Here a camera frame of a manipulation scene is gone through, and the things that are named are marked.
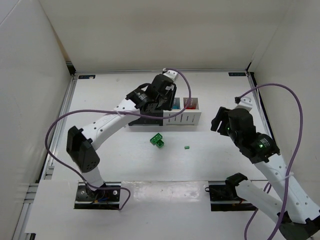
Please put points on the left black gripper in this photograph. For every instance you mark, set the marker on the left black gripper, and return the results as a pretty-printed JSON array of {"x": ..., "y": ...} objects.
[{"x": 166, "y": 100}]

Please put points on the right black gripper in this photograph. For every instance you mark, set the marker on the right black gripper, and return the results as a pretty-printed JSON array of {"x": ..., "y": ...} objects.
[{"x": 219, "y": 120}]

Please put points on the red flower lego piece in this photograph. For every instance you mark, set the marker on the red flower lego piece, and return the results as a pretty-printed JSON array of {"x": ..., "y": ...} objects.
[{"x": 191, "y": 107}]

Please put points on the large green lego brick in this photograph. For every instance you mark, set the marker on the large green lego brick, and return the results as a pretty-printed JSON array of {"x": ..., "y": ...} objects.
[{"x": 156, "y": 138}]

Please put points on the square green lego brick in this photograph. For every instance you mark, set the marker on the square green lego brick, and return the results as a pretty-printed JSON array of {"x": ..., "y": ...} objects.
[{"x": 160, "y": 143}]

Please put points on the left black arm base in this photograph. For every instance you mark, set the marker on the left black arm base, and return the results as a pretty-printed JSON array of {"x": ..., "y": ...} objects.
[{"x": 87, "y": 199}]

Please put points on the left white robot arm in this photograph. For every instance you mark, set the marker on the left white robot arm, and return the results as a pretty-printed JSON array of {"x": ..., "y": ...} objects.
[{"x": 82, "y": 143}]

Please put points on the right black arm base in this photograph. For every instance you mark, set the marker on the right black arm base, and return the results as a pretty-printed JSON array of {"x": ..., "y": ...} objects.
[{"x": 223, "y": 200}]

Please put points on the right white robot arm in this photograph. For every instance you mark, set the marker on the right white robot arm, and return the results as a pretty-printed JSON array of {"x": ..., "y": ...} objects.
[{"x": 297, "y": 215}]

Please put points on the black double bin container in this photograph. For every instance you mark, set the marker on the black double bin container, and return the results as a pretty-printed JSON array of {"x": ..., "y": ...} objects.
[{"x": 142, "y": 121}]

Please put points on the white double bin container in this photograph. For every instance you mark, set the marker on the white double bin container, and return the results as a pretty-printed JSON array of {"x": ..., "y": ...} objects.
[{"x": 190, "y": 117}]

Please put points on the blue label right corner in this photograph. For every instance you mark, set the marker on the blue label right corner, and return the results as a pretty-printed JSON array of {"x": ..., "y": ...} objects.
[{"x": 237, "y": 74}]

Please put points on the blue label corner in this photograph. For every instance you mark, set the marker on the blue label corner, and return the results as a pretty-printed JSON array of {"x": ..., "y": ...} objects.
[
  {"x": 86, "y": 77},
  {"x": 237, "y": 74}
]

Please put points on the blue label left corner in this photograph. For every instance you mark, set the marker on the blue label left corner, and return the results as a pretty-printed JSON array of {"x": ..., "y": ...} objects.
[{"x": 86, "y": 77}]

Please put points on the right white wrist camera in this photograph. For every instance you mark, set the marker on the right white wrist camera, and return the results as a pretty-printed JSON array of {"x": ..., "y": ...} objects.
[{"x": 244, "y": 103}]

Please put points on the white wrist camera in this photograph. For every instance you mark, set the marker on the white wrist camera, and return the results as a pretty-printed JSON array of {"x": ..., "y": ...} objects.
[
  {"x": 173, "y": 75},
  {"x": 244, "y": 103}
]

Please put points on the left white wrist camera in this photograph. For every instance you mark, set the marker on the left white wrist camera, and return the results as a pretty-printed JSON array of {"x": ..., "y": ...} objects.
[{"x": 173, "y": 75}]

